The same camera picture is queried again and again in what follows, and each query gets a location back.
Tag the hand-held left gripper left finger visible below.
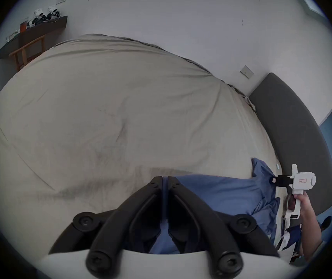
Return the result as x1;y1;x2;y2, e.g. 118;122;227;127
49;176;166;276

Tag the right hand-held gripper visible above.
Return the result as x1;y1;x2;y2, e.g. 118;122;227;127
271;164;317;222

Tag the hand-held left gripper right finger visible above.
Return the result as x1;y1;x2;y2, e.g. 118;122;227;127
167;176;280;277

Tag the blue shirt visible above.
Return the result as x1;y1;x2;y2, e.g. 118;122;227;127
147;157;281;255

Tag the person's right forearm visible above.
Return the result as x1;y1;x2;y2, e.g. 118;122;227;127
299;208;323;263

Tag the person's right hand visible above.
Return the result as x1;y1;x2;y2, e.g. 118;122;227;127
292;192;311;213

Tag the grey padded headboard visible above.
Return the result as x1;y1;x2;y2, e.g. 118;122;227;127
249;72;332;218

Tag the bed with beige sheet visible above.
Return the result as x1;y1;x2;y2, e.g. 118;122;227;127
0;34;283;272

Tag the wooden chair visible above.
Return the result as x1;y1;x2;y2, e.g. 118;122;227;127
9;35;46;71

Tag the grey wall switch plate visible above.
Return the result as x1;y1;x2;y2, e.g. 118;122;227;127
240;65;254;79

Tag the dark wooden wall shelf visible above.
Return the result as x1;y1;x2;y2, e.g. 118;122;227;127
0;7;68;59

